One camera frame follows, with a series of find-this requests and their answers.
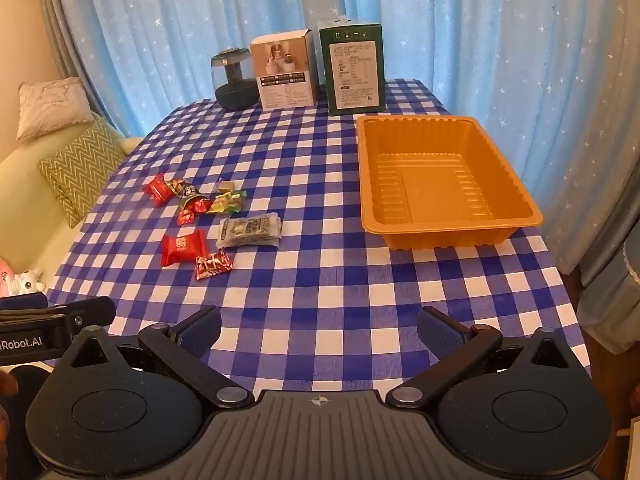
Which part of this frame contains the blue star-print curtain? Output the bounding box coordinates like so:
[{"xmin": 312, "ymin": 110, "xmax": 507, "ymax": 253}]
[{"xmin": 40, "ymin": 0, "xmax": 640, "ymax": 221}]

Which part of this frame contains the grey snack packet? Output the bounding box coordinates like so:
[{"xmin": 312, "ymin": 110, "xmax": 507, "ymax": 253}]
[{"xmin": 216, "ymin": 212, "xmax": 283, "ymax": 250}]

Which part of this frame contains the white cushion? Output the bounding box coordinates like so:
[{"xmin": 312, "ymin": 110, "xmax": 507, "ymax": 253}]
[{"xmin": 16, "ymin": 77, "xmax": 96, "ymax": 141}]

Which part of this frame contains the white pink plush toy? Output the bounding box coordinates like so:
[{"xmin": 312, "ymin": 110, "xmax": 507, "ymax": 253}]
[{"xmin": 0, "ymin": 257, "xmax": 48, "ymax": 298}]

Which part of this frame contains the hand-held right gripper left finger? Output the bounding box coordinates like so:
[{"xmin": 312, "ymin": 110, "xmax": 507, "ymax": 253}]
[{"xmin": 62, "ymin": 305, "xmax": 256, "ymax": 409}]

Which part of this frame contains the red twisted candy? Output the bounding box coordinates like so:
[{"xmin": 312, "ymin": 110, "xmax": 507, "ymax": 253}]
[{"xmin": 142, "ymin": 173, "xmax": 173, "ymax": 207}]

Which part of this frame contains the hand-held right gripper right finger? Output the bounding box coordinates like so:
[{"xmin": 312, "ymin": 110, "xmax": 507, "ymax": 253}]
[{"xmin": 385, "ymin": 305, "xmax": 581, "ymax": 409}]

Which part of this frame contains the dark green glass humidifier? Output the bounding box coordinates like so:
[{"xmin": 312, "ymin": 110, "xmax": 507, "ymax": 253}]
[{"xmin": 210, "ymin": 47, "xmax": 262, "ymax": 112}]

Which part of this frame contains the white cardboard box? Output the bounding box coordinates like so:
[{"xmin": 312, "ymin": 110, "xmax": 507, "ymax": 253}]
[{"xmin": 249, "ymin": 29, "xmax": 317, "ymax": 111}]

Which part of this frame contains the green zigzag cushion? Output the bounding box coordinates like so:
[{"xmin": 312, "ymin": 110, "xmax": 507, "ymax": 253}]
[{"xmin": 39, "ymin": 120, "xmax": 126, "ymax": 228}]

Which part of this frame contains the grey curtain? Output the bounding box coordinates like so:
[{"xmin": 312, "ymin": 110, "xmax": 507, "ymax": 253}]
[
  {"xmin": 542, "ymin": 125, "xmax": 640, "ymax": 276},
  {"xmin": 35, "ymin": 0, "xmax": 131, "ymax": 136}
]

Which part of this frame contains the large red snack packet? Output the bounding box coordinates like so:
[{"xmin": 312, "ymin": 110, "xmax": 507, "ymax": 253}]
[{"xmin": 161, "ymin": 229, "xmax": 208, "ymax": 267}]

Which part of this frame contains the red white patterned candy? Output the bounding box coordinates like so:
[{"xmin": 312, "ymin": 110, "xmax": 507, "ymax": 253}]
[{"xmin": 194, "ymin": 251, "xmax": 235, "ymax": 281}]

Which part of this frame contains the dark green snack packet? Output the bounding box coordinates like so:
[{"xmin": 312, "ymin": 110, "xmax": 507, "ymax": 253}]
[{"xmin": 167, "ymin": 179, "xmax": 211, "ymax": 211}]

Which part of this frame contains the orange plastic tray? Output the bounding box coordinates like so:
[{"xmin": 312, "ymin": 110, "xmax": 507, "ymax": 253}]
[{"xmin": 355, "ymin": 115, "xmax": 544, "ymax": 252}]

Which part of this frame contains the light green sofa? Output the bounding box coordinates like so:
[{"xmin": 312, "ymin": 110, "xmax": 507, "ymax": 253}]
[{"xmin": 0, "ymin": 110, "xmax": 146, "ymax": 301}]

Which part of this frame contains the grey lace-trimmed cloth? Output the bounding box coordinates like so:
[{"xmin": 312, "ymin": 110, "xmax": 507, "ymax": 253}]
[{"xmin": 577, "ymin": 232, "xmax": 640, "ymax": 356}]

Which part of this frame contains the green cardboard box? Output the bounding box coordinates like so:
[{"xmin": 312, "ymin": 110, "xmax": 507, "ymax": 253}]
[{"xmin": 316, "ymin": 17, "xmax": 387, "ymax": 116}]

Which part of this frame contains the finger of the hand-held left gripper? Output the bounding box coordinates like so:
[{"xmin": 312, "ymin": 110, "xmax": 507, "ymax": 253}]
[
  {"xmin": 0, "ymin": 294, "xmax": 49, "ymax": 312},
  {"xmin": 47, "ymin": 296, "xmax": 117, "ymax": 335}
]

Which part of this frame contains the blue white checkered tablecloth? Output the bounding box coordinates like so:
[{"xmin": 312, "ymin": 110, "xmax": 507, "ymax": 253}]
[{"xmin": 42, "ymin": 77, "xmax": 593, "ymax": 396}]

